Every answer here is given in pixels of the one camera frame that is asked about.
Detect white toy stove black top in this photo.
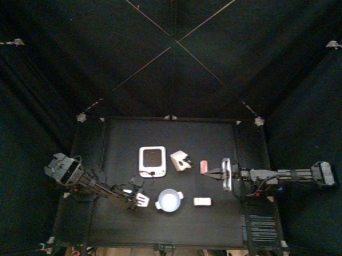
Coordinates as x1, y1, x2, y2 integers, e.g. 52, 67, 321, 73
138, 145, 169, 179

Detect light blue toy pot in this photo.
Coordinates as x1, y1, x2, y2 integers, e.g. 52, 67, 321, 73
154, 188, 186, 214

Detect white rectangular toy block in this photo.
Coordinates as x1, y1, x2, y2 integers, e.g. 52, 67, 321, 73
193, 197, 214, 207

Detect small white box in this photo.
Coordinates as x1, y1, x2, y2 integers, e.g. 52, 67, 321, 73
170, 150, 194, 173

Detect white text label sticker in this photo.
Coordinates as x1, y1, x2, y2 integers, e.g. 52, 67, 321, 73
246, 214, 281, 248

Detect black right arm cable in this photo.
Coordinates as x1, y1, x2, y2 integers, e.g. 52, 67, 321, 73
247, 177, 285, 199

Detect thin diagonal frame wire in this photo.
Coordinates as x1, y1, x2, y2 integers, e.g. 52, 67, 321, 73
83, 0, 238, 113
123, 0, 261, 118

